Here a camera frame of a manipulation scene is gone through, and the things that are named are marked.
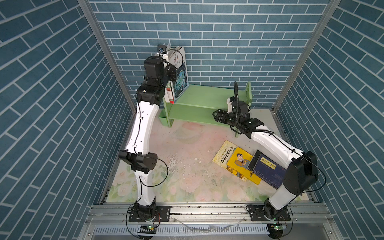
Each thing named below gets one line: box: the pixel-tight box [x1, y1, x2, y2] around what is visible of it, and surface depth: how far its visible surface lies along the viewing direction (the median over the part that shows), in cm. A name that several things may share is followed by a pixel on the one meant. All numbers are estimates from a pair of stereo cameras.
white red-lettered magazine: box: [168, 46, 190, 101], surface depth 83 cm
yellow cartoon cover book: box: [226, 146, 262, 186], surface depth 91 cm
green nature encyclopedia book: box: [164, 81, 175, 104], surface depth 84 cm
